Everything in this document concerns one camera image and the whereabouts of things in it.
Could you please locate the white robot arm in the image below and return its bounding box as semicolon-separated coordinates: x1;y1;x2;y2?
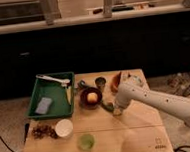
114;79;190;126

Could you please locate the small metal cup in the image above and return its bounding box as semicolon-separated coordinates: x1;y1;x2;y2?
95;77;106;89

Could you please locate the green plastic cup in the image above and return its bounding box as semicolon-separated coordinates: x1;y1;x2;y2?
77;133;95;152

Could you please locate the white paper cup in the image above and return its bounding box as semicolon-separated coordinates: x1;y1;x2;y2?
55;119;73;138

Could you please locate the orange plate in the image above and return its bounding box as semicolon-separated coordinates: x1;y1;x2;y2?
110;72;121;93

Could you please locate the yellow round fruit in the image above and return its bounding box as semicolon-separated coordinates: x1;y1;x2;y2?
86;93;98;103

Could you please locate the dark brown bowl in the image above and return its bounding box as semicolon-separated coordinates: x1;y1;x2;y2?
79;87;102;109

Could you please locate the dark object behind bowl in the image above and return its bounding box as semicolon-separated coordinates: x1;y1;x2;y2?
77;80;88;90

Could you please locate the green plastic tray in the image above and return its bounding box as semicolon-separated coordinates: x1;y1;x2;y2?
27;72;75;120

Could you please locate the blue-grey sponge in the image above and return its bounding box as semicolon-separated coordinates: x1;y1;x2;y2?
35;97;53;114

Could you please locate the bunch of dark grapes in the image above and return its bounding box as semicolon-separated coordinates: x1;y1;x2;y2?
31;124;58;139

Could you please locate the yellow-handled knife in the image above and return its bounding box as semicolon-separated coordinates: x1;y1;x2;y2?
66;86;72;105

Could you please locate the black cable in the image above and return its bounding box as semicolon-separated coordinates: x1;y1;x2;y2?
0;125;22;152

